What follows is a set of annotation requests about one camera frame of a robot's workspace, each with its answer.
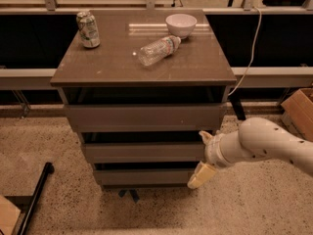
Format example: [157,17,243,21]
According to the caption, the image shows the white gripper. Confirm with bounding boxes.
[187,130,234,189]

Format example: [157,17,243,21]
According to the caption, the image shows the grey drawer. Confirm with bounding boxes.
[94,168,194,186]
[64,104,226,132]
[81,142,204,164]

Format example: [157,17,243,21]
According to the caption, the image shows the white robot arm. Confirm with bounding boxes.
[187,117,313,189]

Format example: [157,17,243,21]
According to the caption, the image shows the grey drawer cabinet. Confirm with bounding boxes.
[51,10,236,189]

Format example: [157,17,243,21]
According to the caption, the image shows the grey bottom drawer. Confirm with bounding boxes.
[94,168,194,186]

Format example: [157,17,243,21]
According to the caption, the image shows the grey top drawer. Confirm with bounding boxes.
[64,104,226,132]

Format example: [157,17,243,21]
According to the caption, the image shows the black table leg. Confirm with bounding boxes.
[229,94,246,120]

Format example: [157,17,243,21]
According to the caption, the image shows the cardboard box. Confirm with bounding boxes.
[282,88,313,141]

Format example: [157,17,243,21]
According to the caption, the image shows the clear plastic water bottle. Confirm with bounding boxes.
[138,35,181,67]

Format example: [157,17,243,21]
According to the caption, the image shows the white bowl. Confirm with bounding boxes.
[165,14,198,39]

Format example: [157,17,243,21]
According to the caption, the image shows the black metal stand leg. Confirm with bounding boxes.
[5,163,55,235]

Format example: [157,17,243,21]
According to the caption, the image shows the green white soda can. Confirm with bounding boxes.
[76,11,100,48]

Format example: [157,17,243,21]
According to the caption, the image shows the wooden board corner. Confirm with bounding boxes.
[0,195,21,235]

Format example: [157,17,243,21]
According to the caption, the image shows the white cable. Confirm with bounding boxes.
[227,6,263,98]

